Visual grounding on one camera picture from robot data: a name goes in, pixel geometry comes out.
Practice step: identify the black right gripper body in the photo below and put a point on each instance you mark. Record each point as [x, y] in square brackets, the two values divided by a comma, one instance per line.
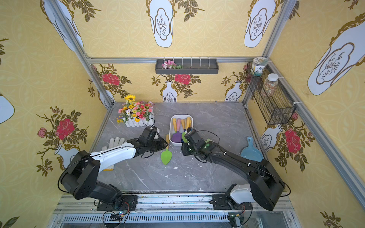
[188, 144]

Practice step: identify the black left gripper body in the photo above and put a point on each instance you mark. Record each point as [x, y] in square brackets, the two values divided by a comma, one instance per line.
[158, 144]

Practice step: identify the green narrow trowel yellow handle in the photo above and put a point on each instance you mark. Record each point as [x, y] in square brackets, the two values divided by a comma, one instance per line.
[166, 155]

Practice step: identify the purple trowel pink handle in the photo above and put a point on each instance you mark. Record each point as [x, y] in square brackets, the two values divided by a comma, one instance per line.
[177, 137]

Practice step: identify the green pointed trowel yellow handle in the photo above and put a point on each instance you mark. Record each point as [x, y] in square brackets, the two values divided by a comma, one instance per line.
[175, 124]

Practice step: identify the yellow plastic scoop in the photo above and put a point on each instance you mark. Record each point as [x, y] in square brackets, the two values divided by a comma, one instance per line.
[188, 122]

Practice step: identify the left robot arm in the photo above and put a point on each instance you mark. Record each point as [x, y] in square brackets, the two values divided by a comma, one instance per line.
[80, 178]

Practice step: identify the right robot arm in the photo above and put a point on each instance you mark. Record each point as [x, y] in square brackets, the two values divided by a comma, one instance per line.
[265, 183]

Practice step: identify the white plastic storage box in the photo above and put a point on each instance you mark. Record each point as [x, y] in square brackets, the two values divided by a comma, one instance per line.
[171, 131]

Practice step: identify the artificial flowers white fence planter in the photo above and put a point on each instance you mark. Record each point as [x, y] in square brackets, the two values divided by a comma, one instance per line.
[135, 113]

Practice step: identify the light blue dustpan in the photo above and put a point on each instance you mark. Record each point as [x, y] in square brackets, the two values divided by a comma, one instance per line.
[250, 152]

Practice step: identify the small pink flowers on shelf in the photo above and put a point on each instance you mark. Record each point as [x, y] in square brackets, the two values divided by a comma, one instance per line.
[170, 64]

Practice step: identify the clear jar white lid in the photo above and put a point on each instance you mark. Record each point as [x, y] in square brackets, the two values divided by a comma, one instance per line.
[270, 84]

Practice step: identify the jar with patterned lid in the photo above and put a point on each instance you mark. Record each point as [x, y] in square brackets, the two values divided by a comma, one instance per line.
[258, 66]

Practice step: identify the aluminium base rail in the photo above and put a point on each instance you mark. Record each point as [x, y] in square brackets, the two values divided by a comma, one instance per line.
[172, 207]

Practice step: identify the dark wall shelf tray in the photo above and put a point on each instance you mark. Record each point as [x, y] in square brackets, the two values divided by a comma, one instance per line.
[189, 66]

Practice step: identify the black wire mesh basket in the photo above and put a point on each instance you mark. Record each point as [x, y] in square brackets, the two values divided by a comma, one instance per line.
[277, 107]

